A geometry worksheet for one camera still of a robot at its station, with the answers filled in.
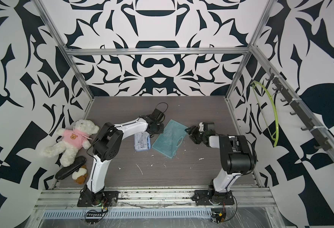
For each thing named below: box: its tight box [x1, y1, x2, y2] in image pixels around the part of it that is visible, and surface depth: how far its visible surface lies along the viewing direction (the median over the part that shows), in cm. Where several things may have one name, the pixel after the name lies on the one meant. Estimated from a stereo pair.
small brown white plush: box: [71, 164, 89, 184], surface depth 81 cm
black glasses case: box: [54, 155, 87, 181], surface depth 83 cm
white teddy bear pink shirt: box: [43, 119, 100, 168], surface depth 89 cm
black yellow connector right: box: [210, 212, 225, 224], surface depth 72 cm
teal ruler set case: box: [151, 119, 189, 159], surface depth 97 cm
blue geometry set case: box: [133, 131, 152, 152], surface depth 95 cm
